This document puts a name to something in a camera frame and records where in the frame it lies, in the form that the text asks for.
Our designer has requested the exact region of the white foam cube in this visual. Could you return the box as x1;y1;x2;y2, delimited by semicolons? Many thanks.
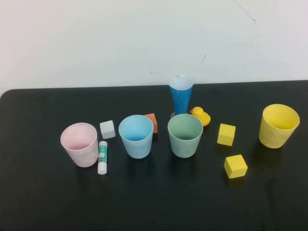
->
99;120;116;140

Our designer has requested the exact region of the pink plastic cup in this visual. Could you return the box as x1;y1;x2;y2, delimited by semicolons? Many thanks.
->
60;122;98;168

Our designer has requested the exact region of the orange foam cube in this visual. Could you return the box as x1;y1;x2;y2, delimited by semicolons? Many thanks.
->
143;113;159;134

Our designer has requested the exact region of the light blue plastic cup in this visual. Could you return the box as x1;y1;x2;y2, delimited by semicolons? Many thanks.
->
118;114;154;159

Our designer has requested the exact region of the yellow rubber duck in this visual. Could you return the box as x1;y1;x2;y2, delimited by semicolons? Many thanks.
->
190;106;211;127

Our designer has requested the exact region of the green plastic cup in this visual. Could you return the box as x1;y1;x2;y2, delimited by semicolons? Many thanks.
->
167;114;204;158

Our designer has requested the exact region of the blue cone glass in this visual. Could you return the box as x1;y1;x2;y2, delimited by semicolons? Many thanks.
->
168;75;194;120

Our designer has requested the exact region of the white green glue stick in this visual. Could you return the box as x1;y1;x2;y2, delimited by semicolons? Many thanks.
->
97;141;108;175

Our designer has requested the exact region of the yellow plastic cup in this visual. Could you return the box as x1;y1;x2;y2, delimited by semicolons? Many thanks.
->
258;103;300;149

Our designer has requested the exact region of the yellow foam cube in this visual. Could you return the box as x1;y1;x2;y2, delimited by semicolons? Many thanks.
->
223;154;248;180
217;123;236;146

